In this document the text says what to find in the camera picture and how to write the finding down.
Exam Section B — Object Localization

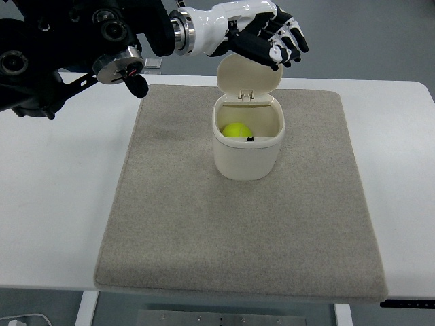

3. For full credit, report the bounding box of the white object bottom left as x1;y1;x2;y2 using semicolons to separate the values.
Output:
1;313;52;326

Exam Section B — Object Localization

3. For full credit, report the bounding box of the beige felt mat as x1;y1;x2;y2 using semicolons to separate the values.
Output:
94;85;388;303

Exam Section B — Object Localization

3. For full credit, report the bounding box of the white left table leg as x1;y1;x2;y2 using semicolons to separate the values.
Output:
75;291;99;326

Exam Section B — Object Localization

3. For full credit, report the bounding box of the black desk control panel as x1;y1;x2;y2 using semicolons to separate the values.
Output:
379;299;435;309

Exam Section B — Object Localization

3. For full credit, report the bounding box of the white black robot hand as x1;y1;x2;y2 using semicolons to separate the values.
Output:
185;1;309;71

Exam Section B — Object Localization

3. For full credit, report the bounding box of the small clear floor object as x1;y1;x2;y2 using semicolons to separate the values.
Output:
144;57;162;69

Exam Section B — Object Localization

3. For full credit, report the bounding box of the yellow tennis ball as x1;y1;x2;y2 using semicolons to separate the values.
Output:
222;122;253;138

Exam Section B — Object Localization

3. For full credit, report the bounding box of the grey metal base plate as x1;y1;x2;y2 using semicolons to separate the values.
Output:
136;310;307;326

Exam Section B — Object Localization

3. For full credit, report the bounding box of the white table leg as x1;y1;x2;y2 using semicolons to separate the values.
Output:
75;291;99;326
334;304;353;326

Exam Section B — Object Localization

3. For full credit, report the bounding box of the cream bin with lid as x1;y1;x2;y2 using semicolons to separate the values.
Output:
212;54;285;181

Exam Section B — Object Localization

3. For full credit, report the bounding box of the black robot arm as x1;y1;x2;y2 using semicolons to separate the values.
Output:
1;1;194;119

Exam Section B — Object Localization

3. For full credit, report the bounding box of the white right table leg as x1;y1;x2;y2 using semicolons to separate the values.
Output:
334;304;353;326

